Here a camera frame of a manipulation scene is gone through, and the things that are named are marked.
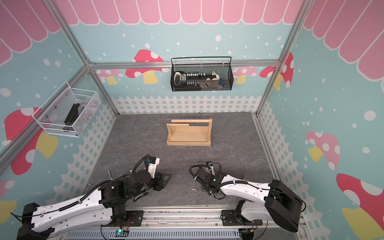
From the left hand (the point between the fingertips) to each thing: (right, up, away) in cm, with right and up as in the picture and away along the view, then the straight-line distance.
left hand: (168, 178), depth 73 cm
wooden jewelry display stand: (+4, +20, +35) cm, 41 cm away
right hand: (+20, -7, +11) cm, 24 cm away
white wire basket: (-50, +33, 0) cm, 60 cm away
